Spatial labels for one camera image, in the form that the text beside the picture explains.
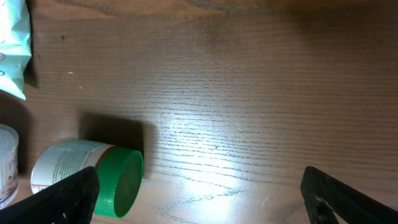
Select white tub blue label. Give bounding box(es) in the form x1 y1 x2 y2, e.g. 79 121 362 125
0 124 19 209

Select green lid white jar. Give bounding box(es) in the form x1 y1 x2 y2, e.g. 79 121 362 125
30 139 144 218

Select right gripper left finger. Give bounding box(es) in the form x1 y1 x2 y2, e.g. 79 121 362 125
1 166 100 224

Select mint green wipes pack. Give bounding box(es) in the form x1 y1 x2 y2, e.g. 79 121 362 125
1 0 32 100

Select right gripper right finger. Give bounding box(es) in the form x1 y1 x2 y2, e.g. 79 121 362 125
300 166 397 224

